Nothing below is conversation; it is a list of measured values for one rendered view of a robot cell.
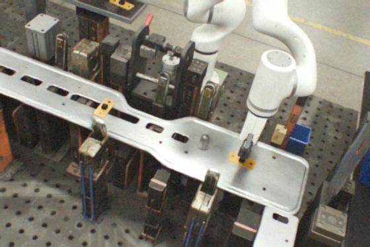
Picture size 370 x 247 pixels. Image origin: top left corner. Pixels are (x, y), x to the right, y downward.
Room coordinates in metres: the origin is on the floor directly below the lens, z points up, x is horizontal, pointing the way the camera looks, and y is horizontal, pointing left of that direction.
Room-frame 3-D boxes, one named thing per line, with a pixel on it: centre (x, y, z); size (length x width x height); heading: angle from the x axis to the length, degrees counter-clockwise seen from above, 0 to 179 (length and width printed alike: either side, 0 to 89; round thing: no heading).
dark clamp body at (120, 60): (1.14, 0.25, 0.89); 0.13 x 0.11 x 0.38; 167
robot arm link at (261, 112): (0.83, -0.19, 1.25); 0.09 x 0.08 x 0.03; 167
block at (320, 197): (0.76, -0.44, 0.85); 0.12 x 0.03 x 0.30; 167
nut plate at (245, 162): (0.83, -0.19, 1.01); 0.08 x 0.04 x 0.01; 77
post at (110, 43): (1.17, 0.31, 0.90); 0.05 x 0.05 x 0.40; 77
